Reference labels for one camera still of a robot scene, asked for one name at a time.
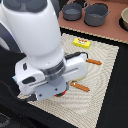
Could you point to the beige bowl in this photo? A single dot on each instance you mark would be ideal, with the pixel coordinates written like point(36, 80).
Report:
point(124, 15)

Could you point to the large grey pot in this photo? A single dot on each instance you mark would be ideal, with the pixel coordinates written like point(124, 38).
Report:
point(95, 14)

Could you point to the yellow butter box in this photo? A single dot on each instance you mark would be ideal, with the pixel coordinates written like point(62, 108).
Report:
point(81, 43)

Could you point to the wooden handled knife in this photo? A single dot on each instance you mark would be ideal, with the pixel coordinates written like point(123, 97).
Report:
point(93, 61)

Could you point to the pink brown mat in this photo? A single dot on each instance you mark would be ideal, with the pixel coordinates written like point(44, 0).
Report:
point(109, 30)

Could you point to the beige woven placemat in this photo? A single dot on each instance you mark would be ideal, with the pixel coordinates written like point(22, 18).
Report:
point(78, 107)

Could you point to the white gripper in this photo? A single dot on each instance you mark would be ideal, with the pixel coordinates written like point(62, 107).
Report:
point(38, 84)

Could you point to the wooden handled fork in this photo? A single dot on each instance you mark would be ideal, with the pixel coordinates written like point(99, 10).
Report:
point(79, 86)

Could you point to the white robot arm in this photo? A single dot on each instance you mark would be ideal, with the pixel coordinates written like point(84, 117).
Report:
point(31, 27)

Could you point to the small grey pot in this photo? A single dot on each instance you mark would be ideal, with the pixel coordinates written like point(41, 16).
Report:
point(72, 11)

